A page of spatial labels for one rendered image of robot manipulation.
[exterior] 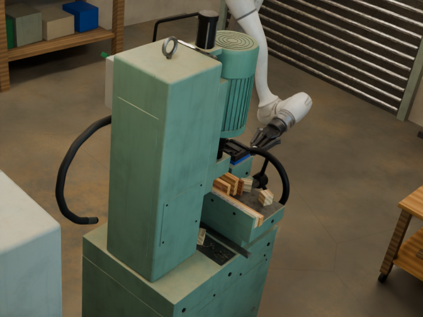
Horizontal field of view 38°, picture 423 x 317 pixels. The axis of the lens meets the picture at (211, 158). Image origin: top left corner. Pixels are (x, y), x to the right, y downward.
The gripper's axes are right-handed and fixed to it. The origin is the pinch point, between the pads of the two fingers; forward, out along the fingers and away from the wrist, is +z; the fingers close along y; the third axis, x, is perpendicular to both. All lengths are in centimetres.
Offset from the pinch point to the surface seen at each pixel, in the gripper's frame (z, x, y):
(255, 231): 39, -16, 34
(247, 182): 23.6, -16.9, 17.8
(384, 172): -135, 140, 3
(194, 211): 55, -36, 22
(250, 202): 29.4, -15.2, 23.7
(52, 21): -72, 75, -257
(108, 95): 56, -74, -4
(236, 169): 21.2, -17.1, 10.8
